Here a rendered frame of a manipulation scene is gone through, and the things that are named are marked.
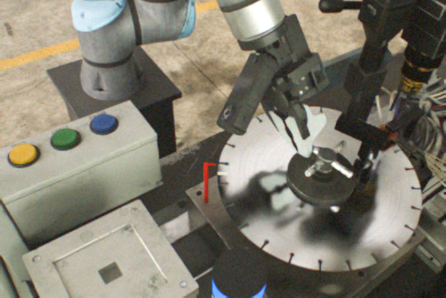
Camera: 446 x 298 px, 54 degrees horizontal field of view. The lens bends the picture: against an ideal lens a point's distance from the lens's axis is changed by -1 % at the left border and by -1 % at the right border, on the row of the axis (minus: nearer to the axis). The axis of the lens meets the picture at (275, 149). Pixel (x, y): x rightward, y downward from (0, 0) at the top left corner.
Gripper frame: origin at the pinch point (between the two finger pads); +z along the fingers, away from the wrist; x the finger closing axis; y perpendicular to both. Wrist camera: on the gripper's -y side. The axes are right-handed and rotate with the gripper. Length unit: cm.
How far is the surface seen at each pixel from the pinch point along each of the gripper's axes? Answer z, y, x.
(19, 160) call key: -15.0, -32.8, 28.5
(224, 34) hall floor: 31, 86, 184
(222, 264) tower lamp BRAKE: -12.9, -23.2, -22.6
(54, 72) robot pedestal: -17, -16, 72
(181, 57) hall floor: 27, 53, 177
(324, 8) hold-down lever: -20.3, 7.1, -8.0
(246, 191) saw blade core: 0.5, -10.2, 2.3
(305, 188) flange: 3.8, -3.3, -2.5
